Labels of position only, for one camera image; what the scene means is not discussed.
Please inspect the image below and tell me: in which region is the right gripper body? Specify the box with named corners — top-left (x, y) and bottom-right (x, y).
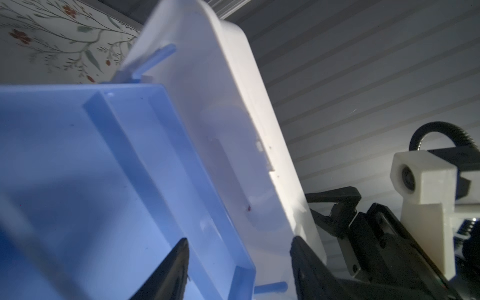
top-left (338, 203), bottom-right (461, 300)

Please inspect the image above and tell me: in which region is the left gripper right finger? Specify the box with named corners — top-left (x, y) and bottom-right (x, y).
top-left (290, 236), bottom-right (349, 300)

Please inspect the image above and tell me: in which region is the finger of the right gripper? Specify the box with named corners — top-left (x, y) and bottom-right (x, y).
top-left (305, 186), bottom-right (361, 238)

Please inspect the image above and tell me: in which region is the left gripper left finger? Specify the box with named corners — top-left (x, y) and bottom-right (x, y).
top-left (130, 237), bottom-right (190, 300)

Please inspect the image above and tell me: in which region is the white blue tool box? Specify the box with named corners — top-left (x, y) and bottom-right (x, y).
top-left (1, 1), bottom-right (326, 300)

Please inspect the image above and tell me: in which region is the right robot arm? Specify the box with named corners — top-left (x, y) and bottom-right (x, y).
top-left (290, 121), bottom-right (480, 300)

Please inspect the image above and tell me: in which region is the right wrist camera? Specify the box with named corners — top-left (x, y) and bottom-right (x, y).
top-left (390, 147), bottom-right (480, 280)

